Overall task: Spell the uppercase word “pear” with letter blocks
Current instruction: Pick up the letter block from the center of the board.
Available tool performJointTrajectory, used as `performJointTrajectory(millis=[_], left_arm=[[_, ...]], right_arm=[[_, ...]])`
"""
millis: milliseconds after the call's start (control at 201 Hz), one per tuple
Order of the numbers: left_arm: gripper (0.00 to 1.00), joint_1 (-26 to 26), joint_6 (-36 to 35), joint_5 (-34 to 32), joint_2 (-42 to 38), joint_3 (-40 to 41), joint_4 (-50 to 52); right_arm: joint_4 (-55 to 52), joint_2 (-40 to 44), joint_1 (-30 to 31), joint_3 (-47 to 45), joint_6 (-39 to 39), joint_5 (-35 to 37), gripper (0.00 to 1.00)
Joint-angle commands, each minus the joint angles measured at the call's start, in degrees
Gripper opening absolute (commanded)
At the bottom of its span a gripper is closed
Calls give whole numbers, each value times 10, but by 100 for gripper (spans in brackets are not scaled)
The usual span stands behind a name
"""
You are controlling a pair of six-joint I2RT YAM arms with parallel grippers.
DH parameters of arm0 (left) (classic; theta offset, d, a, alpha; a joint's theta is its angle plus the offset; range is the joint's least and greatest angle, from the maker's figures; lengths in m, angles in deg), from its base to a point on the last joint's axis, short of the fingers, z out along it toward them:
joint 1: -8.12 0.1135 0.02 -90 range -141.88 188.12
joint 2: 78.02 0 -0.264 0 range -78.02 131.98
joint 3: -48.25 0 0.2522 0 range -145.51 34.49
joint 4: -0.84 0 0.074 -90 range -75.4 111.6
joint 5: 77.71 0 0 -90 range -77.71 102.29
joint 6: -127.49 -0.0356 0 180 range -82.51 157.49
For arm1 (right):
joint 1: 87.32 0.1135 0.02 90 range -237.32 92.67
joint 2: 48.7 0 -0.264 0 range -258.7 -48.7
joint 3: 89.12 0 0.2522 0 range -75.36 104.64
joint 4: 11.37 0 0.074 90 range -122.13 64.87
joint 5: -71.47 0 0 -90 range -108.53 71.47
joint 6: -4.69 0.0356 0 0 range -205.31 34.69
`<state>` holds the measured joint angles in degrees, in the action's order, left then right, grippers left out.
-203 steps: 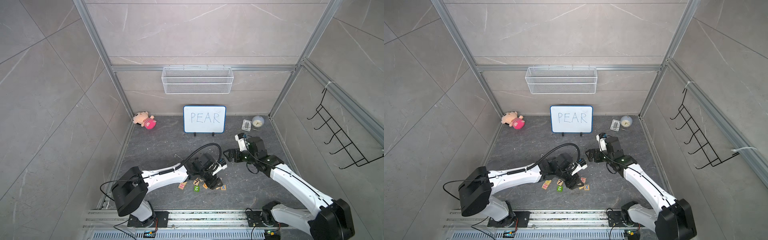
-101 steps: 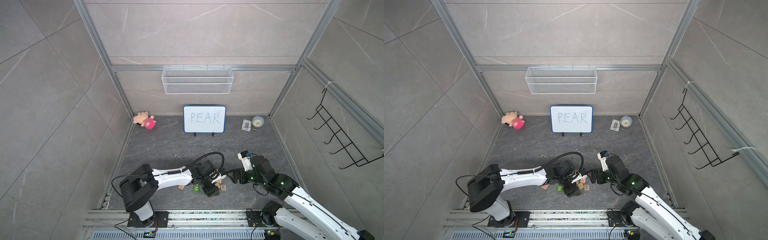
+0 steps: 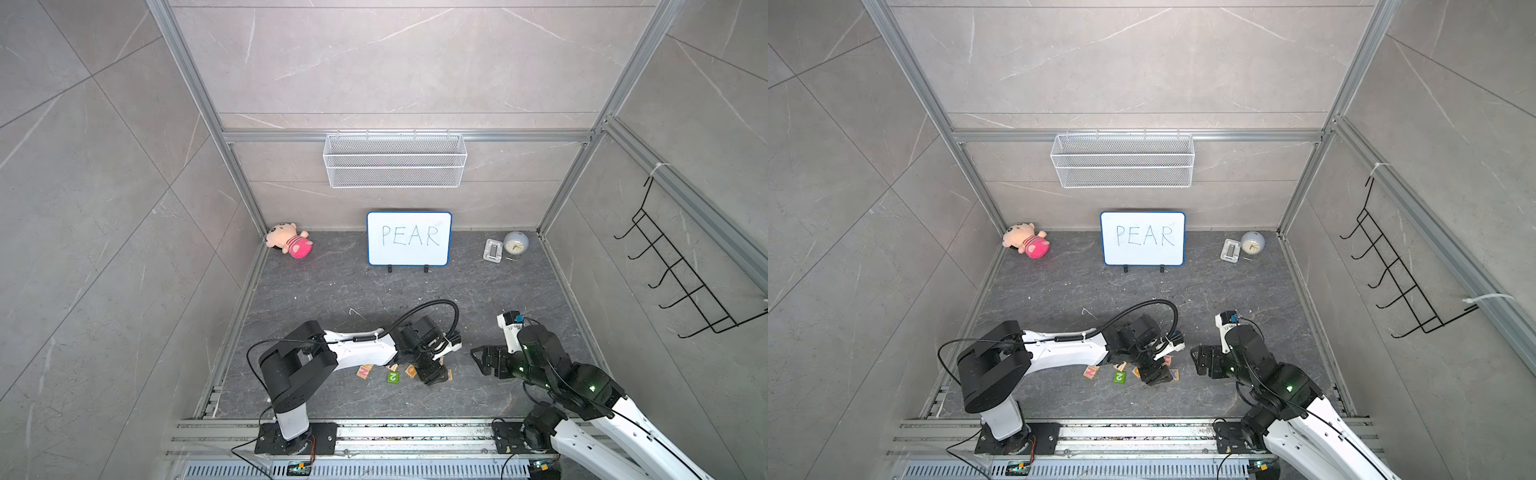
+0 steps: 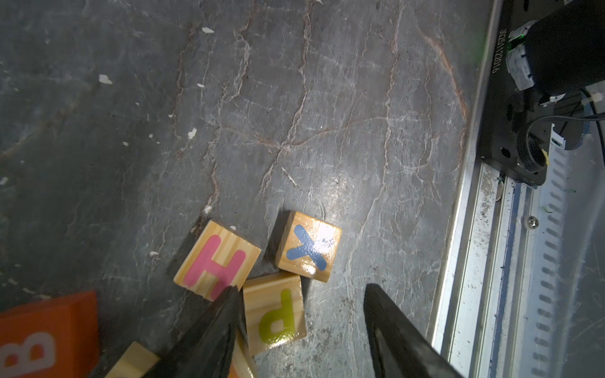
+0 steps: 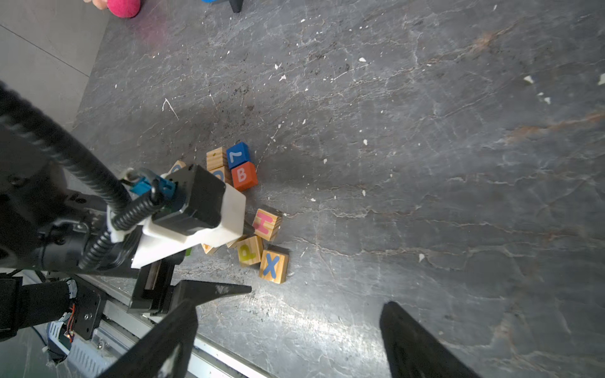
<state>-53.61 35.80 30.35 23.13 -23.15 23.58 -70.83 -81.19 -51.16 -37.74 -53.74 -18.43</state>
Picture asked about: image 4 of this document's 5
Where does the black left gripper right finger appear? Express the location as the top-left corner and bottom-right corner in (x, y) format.
(363, 283), (461, 377)

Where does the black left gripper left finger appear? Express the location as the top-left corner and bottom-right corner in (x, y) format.
(144, 287), (240, 377)

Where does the wooden block green P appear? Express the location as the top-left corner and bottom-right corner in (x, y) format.
(243, 272), (307, 356)

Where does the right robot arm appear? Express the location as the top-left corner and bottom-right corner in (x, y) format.
(506, 0), (604, 96)

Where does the plain wooden block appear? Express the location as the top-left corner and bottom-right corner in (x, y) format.
(105, 342), (160, 378)

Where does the wooden block pink H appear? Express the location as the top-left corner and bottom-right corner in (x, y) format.
(173, 220), (261, 302)

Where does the wooden block blue X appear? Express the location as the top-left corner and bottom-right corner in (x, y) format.
(275, 211), (342, 283)

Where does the red block white B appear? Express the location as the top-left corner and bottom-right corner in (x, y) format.
(1, 291), (100, 377)

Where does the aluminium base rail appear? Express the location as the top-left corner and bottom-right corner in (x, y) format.
(430, 1), (604, 377)

